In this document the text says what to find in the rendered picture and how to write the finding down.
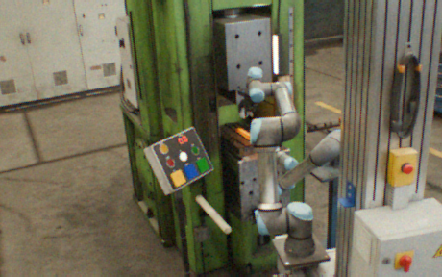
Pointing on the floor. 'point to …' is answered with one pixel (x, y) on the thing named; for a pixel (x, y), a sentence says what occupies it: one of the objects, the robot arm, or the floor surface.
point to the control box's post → (182, 229)
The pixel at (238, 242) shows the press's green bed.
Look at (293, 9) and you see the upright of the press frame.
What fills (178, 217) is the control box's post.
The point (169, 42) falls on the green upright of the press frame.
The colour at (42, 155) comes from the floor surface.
